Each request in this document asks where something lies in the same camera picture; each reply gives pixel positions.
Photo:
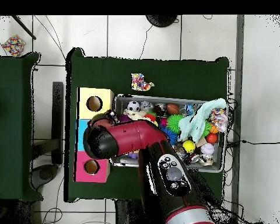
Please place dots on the mint green cloth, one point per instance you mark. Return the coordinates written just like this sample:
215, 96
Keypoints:
193, 123

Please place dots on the cream yellow cloth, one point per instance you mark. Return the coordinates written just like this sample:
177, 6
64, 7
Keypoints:
133, 114

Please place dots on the green spiky ball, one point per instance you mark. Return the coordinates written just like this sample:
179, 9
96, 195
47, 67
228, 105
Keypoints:
173, 123

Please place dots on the white baseball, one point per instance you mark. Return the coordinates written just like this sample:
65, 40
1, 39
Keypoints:
207, 148

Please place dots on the orange ball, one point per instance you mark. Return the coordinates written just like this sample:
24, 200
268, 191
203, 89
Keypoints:
211, 138

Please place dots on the small soccer ball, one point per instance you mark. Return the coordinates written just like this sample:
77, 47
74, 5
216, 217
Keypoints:
133, 106

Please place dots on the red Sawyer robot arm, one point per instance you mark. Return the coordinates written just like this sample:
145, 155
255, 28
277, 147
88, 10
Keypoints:
135, 137

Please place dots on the blue spiky ball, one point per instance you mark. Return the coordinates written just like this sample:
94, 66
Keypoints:
171, 137

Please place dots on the colourful patterned cloth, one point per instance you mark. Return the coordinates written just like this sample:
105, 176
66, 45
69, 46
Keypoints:
218, 119
14, 45
140, 82

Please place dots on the yellow ball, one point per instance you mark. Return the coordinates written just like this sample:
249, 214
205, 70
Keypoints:
189, 146

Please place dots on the wooden box with three holes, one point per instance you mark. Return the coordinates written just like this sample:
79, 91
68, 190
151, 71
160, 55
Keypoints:
107, 102

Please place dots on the black rod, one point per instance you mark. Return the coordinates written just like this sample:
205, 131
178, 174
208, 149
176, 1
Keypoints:
23, 26

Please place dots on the grey rounded object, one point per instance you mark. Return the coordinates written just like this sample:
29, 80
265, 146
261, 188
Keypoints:
44, 175

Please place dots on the silver mesh bin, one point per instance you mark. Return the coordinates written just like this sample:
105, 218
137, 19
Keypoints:
200, 169

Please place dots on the black round object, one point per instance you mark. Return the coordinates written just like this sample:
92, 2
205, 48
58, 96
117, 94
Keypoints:
162, 20

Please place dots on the small brown football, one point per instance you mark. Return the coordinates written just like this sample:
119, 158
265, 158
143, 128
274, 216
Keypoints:
172, 109

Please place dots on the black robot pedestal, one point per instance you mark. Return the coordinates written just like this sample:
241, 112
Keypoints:
128, 214

